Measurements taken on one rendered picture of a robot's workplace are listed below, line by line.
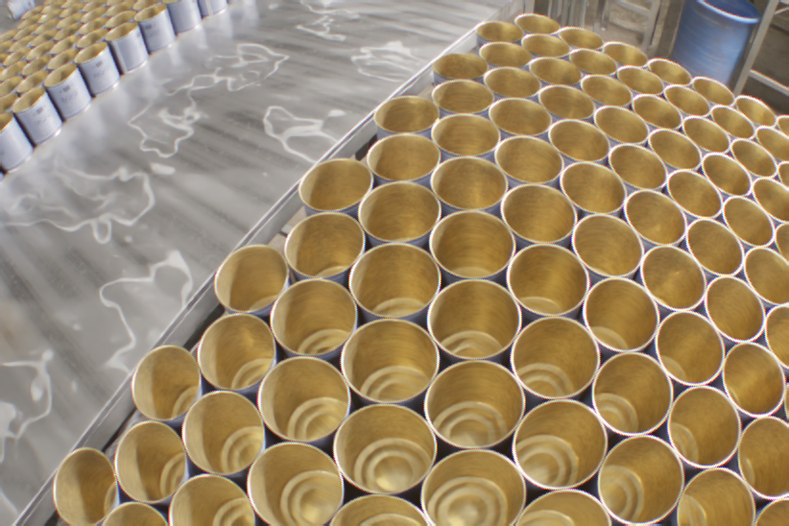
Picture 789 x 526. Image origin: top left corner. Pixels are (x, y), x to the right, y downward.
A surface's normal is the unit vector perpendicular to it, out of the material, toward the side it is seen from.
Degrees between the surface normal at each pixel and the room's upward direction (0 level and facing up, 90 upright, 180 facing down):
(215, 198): 0
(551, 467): 2
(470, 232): 89
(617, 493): 2
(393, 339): 89
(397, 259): 89
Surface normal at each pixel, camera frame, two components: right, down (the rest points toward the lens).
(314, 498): -0.05, -0.60
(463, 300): 0.16, 0.79
